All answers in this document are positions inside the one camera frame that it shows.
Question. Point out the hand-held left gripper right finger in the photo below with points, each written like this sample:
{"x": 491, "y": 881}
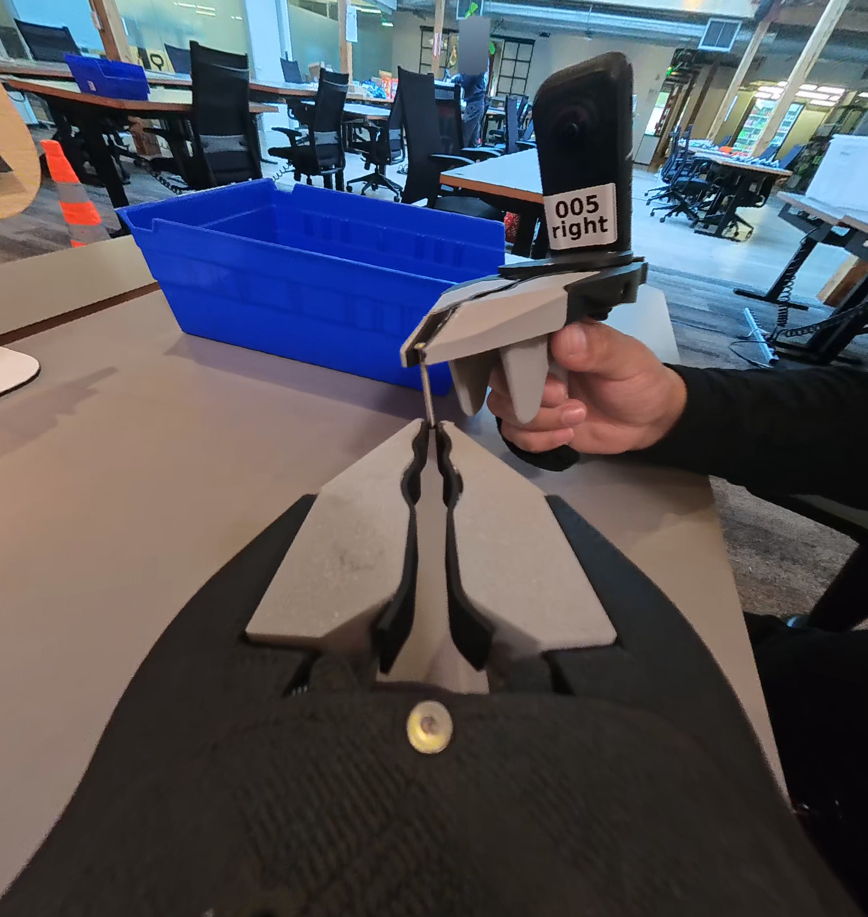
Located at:
{"x": 527, "y": 566}

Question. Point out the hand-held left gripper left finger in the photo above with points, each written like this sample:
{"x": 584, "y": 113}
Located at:
{"x": 326, "y": 566}

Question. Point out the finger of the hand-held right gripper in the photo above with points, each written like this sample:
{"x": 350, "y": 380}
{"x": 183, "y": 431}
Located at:
{"x": 470, "y": 387}
{"x": 505, "y": 319}

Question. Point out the thin metal screw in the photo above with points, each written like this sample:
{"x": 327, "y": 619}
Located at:
{"x": 427, "y": 390}

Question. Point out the large blue plastic bin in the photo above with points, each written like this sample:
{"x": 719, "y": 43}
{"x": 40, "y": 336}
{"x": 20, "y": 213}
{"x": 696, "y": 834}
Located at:
{"x": 298, "y": 301}

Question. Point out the person's right forearm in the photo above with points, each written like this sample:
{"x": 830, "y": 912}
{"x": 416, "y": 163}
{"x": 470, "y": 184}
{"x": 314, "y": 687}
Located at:
{"x": 785, "y": 437}

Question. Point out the grey desk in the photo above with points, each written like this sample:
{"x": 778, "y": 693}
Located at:
{"x": 155, "y": 487}

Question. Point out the person's right hand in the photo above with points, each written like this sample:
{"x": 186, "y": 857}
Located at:
{"x": 620, "y": 401}

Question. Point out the wood-edged office table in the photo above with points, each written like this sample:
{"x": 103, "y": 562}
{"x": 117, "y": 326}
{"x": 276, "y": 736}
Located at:
{"x": 498, "y": 175}

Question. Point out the table with office chairs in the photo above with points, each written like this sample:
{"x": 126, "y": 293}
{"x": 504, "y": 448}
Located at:
{"x": 735, "y": 168}

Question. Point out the black office chair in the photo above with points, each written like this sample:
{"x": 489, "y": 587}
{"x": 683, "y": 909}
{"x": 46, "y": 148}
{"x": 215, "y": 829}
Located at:
{"x": 47, "y": 39}
{"x": 420, "y": 129}
{"x": 380, "y": 154}
{"x": 219, "y": 107}
{"x": 326, "y": 122}

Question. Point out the white power strip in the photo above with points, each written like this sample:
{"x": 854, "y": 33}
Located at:
{"x": 758, "y": 337}

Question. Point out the white board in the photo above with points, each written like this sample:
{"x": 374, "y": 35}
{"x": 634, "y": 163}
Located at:
{"x": 849, "y": 172}

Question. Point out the light wood office table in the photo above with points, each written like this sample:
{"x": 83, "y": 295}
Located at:
{"x": 856, "y": 222}

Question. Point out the person's office chair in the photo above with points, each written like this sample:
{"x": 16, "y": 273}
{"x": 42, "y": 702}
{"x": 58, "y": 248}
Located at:
{"x": 856, "y": 551}

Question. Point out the person's lap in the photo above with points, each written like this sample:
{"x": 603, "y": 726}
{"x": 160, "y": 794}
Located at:
{"x": 828, "y": 752}

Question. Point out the orange traffic cone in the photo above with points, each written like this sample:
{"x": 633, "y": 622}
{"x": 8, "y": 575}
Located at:
{"x": 72, "y": 200}

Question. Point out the wood-topped office table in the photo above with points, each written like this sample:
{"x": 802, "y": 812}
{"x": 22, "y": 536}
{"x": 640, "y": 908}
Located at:
{"x": 119, "y": 97}

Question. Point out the small blue bin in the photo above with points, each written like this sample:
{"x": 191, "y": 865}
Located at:
{"x": 108, "y": 79}

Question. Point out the white and wooden document stand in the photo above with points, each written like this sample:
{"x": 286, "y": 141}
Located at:
{"x": 11, "y": 107}

